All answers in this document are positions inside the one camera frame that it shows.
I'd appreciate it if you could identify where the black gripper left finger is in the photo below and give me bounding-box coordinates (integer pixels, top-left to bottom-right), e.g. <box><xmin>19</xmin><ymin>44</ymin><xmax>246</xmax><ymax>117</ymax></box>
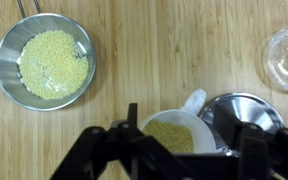
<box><xmin>51</xmin><ymin>103</ymin><xmax>198</xmax><ymax>180</ymax></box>

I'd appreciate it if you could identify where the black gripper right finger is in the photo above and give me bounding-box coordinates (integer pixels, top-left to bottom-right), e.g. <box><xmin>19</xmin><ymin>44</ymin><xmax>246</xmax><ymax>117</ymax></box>
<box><xmin>213</xmin><ymin>105</ymin><xmax>288</xmax><ymax>180</ymax></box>

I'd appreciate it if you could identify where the small steel pan with grains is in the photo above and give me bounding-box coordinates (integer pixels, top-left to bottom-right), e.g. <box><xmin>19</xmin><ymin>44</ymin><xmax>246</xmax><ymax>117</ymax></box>
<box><xmin>0</xmin><ymin>11</ymin><xmax>96</xmax><ymax>111</ymax></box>

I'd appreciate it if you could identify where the round metal pot lid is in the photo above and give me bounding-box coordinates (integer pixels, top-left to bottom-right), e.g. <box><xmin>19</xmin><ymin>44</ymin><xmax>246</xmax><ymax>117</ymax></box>
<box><xmin>199</xmin><ymin>92</ymin><xmax>285</xmax><ymax>156</ymax></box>

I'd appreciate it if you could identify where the clear glass lid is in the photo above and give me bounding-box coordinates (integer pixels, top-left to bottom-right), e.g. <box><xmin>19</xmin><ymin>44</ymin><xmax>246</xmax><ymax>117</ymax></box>
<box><xmin>263</xmin><ymin>27</ymin><xmax>288</xmax><ymax>91</ymax></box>

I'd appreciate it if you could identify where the white plastic cup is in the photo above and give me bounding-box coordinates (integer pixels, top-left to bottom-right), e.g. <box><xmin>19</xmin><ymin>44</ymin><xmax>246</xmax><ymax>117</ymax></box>
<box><xmin>140</xmin><ymin>89</ymin><xmax>216</xmax><ymax>154</ymax></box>

